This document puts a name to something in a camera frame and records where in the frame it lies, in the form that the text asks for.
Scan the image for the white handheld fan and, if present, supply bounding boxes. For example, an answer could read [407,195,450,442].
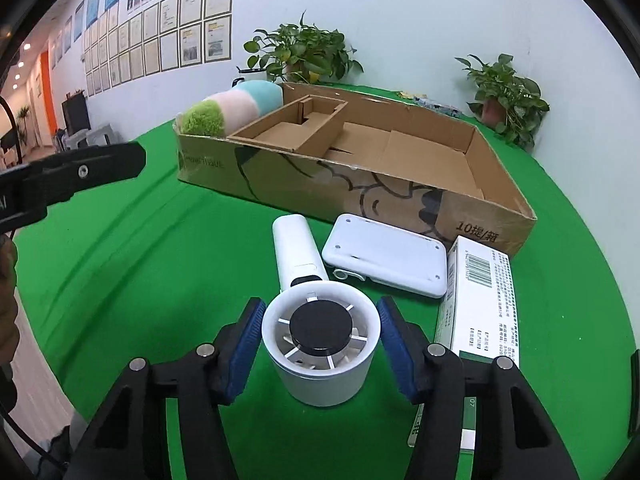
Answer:
[262,214,381,408]

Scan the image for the person's left hand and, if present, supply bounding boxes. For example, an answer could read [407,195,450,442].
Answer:
[0,234,20,365]

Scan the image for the white green medicine box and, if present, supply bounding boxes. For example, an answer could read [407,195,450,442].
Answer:
[406,235,522,452]

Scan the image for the green table cloth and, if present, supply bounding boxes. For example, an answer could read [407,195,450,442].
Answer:
[15,124,636,479]

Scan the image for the colourful plush toy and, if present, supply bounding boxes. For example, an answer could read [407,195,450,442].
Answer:
[174,80,284,138]

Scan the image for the flat white plastic case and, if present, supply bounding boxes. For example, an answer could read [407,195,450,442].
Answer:
[321,214,447,299]

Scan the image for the white enamel mug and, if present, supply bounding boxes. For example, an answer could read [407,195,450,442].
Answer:
[231,76,250,88]

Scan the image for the large brown cardboard box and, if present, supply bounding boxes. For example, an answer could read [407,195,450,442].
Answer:
[174,84,537,255]

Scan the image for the left potted green plant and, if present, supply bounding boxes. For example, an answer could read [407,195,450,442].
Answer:
[243,14,364,84]

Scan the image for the potted green plant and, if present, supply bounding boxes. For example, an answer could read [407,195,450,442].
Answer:
[243,14,364,84]
[456,53,550,151]

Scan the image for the right potted green plant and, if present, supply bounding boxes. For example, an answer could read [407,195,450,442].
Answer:
[456,53,550,151]

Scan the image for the colourful packets behind box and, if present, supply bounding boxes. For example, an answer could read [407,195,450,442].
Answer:
[396,91,463,118]

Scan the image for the framed certificates on wall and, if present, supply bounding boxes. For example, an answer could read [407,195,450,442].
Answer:
[47,0,235,102]

